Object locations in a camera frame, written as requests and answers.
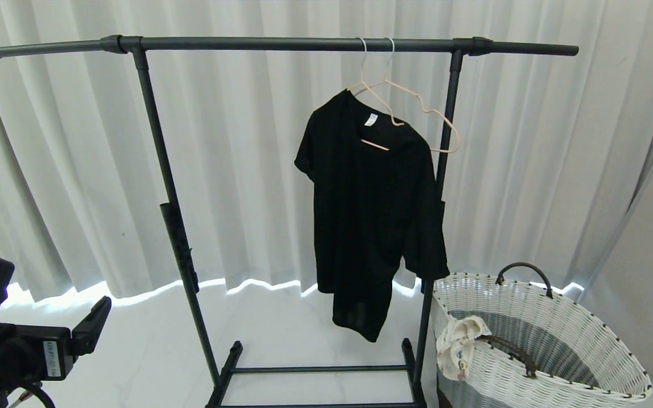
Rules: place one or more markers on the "cream printed garment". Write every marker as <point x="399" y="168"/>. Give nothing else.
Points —
<point x="457" y="345"/>

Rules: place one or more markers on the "white laundry basket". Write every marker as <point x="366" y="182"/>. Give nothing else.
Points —
<point x="530" y="300"/>

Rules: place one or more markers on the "black clothes rack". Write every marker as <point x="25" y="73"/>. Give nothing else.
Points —
<point x="247" y="43"/>

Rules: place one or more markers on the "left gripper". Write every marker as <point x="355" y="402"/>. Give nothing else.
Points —
<point x="15" y="351"/>

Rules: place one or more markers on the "black garment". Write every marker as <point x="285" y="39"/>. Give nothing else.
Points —
<point x="372" y="226"/>

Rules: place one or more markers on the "white curtain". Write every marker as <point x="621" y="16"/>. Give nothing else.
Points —
<point x="247" y="170"/>

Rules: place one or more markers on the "pink clothes hanger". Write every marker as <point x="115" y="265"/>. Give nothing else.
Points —
<point x="417" y="97"/>
<point x="364" y="85"/>

